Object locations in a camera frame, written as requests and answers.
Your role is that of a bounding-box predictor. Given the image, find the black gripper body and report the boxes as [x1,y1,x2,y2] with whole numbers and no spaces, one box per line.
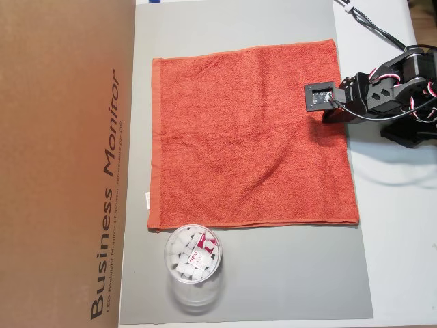
[336,72,372,123]

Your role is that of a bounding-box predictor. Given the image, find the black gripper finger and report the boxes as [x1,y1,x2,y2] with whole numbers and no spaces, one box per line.
[320,108,348,124]

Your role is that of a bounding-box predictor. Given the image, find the orange terry towel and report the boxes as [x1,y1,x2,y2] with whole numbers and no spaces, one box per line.
[146,38,360,234]

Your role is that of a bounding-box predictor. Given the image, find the grey table mat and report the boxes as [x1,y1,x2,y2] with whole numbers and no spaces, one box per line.
[117,0,375,325]

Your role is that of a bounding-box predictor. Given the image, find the red white deli label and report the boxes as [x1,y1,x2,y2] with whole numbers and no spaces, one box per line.
[188,232,219,271]

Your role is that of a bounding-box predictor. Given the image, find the white eraser cubes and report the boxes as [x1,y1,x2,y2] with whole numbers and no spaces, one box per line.
[166,229,221,282]

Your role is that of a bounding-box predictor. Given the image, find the clear plastic jar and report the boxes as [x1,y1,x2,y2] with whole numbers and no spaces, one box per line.
[163,223,229,316]

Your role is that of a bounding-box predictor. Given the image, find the brown cardboard monitor box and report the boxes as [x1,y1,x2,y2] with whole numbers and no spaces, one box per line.
[0,0,137,328]

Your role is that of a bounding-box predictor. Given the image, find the black square wrist camera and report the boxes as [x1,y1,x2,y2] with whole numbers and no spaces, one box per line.
[303,81,338,113]

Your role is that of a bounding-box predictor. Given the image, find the black cable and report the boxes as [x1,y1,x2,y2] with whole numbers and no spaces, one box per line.
[333,0,412,51]
[326,0,437,121]

